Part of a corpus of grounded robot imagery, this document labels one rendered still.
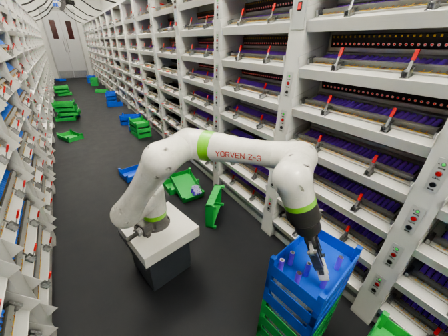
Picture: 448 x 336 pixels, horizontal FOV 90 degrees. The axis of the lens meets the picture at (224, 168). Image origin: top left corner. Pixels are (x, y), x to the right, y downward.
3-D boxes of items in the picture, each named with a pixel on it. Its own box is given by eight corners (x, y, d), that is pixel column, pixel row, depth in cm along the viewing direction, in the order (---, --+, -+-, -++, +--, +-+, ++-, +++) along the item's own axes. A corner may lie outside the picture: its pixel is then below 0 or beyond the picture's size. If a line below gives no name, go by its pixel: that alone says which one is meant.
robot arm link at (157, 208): (133, 221, 115) (125, 189, 106) (153, 205, 128) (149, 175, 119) (152, 229, 110) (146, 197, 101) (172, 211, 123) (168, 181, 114)
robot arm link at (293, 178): (261, 174, 59) (303, 167, 53) (273, 153, 69) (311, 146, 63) (277, 216, 64) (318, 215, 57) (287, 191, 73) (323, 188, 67)
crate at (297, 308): (313, 329, 73) (319, 315, 69) (264, 285, 86) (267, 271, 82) (351, 275, 91) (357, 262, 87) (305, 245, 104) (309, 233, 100)
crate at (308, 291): (319, 315, 69) (325, 300, 65) (267, 271, 82) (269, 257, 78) (357, 262, 87) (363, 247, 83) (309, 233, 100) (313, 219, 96)
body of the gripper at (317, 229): (293, 212, 72) (301, 235, 75) (291, 230, 65) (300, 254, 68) (318, 209, 69) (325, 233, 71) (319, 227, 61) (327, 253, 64)
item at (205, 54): (215, 65, 169) (211, 45, 161) (182, 60, 213) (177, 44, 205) (236, 57, 176) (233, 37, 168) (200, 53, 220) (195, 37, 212)
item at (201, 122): (215, 137, 197) (211, 123, 189) (185, 120, 241) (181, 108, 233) (233, 127, 204) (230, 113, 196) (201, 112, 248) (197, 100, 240)
